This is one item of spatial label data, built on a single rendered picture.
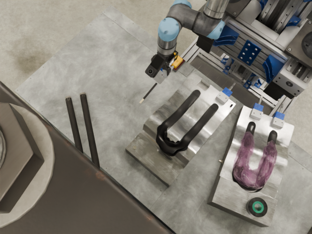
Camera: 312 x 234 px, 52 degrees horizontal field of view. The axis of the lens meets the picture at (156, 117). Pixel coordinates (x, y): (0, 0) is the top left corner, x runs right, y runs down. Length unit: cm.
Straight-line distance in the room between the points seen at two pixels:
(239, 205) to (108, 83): 85
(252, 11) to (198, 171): 86
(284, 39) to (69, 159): 155
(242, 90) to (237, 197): 112
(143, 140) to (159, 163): 13
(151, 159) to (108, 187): 118
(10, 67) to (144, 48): 134
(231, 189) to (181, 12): 76
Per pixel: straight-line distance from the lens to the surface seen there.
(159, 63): 136
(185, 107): 154
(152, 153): 147
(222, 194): 144
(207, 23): 127
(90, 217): 29
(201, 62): 243
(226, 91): 158
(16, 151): 28
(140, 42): 177
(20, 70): 275
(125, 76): 168
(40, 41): 284
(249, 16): 178
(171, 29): 121
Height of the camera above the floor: 229
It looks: 70 degrees down
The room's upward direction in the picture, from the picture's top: 8 degrees clockwise
